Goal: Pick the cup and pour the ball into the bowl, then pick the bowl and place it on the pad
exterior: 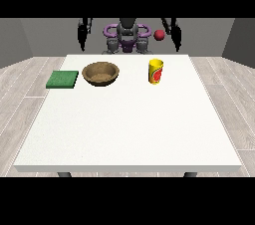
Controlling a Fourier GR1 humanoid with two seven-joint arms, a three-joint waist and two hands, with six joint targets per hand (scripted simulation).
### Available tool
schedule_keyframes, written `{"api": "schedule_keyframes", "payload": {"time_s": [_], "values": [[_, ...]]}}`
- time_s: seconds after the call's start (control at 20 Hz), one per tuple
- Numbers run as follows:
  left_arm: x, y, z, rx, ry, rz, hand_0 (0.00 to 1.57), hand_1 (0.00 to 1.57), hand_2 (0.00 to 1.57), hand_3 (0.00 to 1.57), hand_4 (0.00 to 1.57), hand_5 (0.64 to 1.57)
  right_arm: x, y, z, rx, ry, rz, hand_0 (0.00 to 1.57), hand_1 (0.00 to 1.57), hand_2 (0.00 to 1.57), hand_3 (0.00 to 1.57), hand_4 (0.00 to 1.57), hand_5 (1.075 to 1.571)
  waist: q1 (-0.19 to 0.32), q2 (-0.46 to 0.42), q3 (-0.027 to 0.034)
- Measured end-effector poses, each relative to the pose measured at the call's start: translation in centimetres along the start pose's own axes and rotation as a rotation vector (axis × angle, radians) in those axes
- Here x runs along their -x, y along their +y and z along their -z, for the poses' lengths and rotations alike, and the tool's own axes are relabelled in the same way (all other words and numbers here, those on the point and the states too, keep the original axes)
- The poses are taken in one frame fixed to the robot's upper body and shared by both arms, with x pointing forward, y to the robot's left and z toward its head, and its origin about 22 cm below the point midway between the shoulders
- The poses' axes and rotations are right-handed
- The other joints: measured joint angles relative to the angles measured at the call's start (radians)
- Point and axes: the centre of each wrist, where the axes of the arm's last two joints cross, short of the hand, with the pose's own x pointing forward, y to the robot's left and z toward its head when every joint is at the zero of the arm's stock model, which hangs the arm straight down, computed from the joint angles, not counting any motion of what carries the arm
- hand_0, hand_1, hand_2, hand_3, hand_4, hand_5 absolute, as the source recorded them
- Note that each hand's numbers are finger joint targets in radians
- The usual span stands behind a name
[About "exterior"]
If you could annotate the green square pad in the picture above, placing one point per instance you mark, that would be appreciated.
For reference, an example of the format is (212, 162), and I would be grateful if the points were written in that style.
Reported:
(62, 79)

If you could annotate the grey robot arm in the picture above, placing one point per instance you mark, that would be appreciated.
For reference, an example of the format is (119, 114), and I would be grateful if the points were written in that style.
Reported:
(87, 21)
(168, 21)

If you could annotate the brown wooden bowl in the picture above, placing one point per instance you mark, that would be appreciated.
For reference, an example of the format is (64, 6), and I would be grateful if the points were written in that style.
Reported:
(100, 73)

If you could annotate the small red ball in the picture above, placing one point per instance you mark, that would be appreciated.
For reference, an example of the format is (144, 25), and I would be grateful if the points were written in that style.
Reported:
(159, 35)

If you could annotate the grey robot trunk purple rings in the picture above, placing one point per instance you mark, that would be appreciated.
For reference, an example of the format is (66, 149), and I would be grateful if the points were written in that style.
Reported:
(126, 38)

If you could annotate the dark table leg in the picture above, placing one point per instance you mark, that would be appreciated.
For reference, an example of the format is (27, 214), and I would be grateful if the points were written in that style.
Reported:
(190, 174)
(64, 174)

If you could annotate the yellow cup with melon print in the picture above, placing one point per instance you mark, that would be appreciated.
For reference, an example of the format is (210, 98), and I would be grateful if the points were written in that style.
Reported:
(155, 71)

